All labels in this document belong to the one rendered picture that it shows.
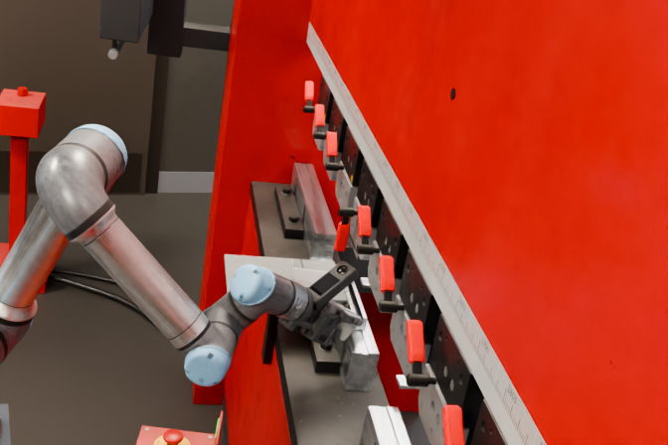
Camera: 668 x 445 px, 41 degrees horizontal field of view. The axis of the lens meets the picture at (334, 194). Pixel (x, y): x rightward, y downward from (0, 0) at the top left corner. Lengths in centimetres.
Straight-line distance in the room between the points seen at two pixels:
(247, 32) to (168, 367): 137
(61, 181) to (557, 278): 87
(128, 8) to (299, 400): 143
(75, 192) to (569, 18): 86
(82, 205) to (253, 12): 129
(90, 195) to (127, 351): 203
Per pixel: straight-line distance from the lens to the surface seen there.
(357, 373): 188
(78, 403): 324
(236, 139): 278
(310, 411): 182
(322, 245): 235
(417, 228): 141
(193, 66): 463
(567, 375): 93
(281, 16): 268
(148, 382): 335
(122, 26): 282
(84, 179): 152
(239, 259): 206
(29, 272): 176
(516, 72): 110
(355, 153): 189
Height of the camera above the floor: 195
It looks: 22 degrees down
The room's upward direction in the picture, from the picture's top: 10 degrees clockwise
